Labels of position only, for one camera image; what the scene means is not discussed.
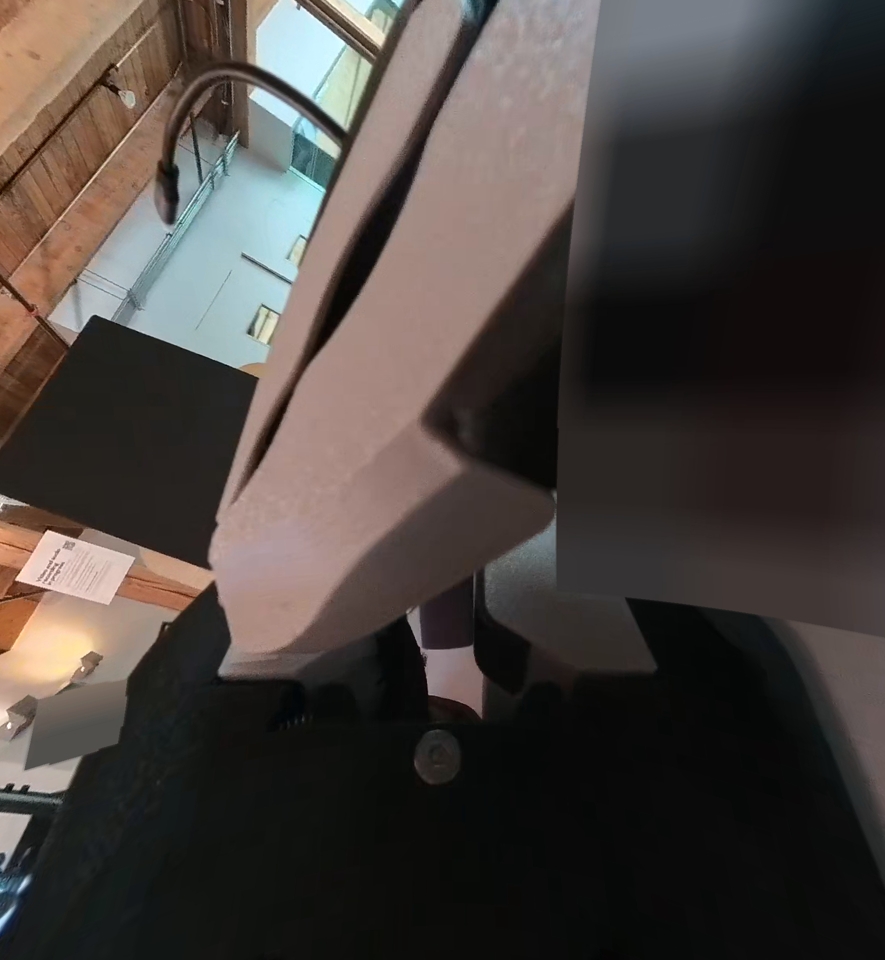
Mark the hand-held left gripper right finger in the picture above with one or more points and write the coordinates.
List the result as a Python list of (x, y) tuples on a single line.
[(577, 637)]

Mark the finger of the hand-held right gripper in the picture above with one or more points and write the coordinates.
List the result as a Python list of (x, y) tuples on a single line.
[(450, 247), (322, 247)]

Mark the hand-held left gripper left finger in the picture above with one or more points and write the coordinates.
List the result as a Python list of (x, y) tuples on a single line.
[(255, 666)]

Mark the black screen with wooden frame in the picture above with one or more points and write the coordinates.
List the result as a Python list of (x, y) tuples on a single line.
[(112, 435)]

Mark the metal ceiling conduit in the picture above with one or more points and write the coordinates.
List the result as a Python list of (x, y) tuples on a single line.
[(165, 240)]

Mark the white paper sign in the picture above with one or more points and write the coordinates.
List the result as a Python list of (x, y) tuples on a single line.
[(75, 566)]

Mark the ceiling spot lamp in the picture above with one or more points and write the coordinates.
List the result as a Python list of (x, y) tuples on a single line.
[(124, 94)]

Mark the framed wall picture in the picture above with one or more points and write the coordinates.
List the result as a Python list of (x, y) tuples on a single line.
[(264, 324), (299, 250)]

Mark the metal wall light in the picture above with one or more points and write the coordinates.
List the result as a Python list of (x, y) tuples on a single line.
[(86, 667), (21, 716)]

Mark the black metal rail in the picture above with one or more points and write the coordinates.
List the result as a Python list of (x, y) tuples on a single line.
[(7, 796)]

